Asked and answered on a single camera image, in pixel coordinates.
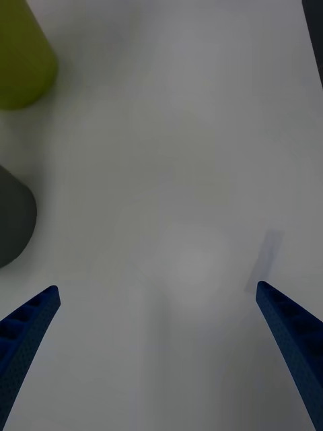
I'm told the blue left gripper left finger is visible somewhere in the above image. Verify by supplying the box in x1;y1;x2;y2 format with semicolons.
0;285;61;431

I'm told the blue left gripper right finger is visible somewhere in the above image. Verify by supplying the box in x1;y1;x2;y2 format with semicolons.
255;280;323;431

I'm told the grey plastic waste bin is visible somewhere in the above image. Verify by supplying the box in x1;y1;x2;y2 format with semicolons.
0;164;37;269

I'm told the yellow-green plastic waste bin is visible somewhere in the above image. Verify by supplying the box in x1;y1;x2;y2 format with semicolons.
0;0;59;111

